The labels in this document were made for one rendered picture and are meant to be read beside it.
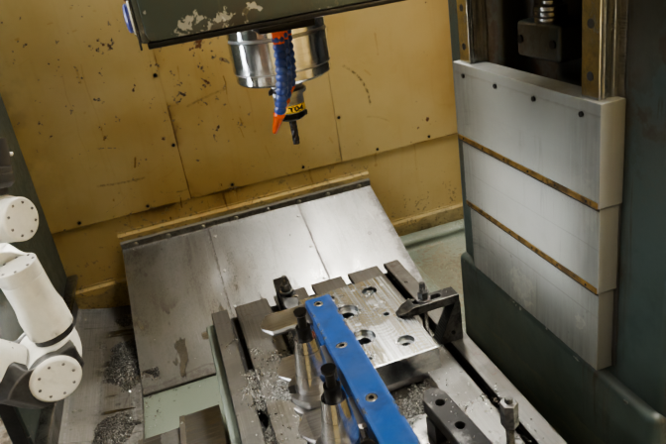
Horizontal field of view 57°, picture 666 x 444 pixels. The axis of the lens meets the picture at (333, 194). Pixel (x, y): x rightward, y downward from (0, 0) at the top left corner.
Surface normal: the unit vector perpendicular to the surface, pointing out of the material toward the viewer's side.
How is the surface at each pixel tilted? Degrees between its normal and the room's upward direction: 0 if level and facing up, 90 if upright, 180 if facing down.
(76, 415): 18
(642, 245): 90
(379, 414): 0
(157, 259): 24
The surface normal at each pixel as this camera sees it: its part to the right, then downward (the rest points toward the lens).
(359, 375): -0.15, -0.91
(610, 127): 0.29, 0.33
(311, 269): -0.01, -0.70
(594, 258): -0.95, 0.23
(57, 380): 0.60, 0.22
